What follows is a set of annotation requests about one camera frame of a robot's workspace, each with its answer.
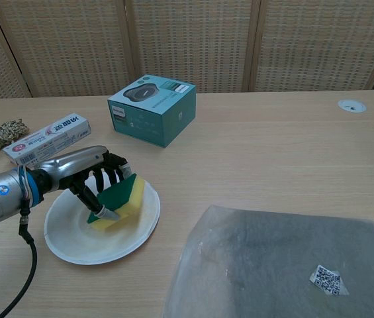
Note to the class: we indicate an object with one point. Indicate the QR code sticker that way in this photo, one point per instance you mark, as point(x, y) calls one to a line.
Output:
point(328, 280)

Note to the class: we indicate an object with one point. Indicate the grey cloth in plastic bag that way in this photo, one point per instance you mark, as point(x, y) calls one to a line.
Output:
point(279, 258)

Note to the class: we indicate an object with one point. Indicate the teal product box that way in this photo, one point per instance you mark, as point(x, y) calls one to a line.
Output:
point(160, 116)

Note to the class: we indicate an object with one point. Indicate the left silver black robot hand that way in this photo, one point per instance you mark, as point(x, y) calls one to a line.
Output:
point(74, 164)

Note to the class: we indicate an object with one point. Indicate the bamboo folding screen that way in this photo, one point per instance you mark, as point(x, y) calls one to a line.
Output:
point(186, 43)

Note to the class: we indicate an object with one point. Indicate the white round plate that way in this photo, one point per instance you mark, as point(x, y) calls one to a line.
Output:
point(84, 245)

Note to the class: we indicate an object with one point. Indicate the green yellow sponge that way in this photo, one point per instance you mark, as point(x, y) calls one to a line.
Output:
point(133, 195)

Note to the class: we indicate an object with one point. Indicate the white toothpaste box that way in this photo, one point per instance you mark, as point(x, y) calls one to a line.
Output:
point(44, 140)

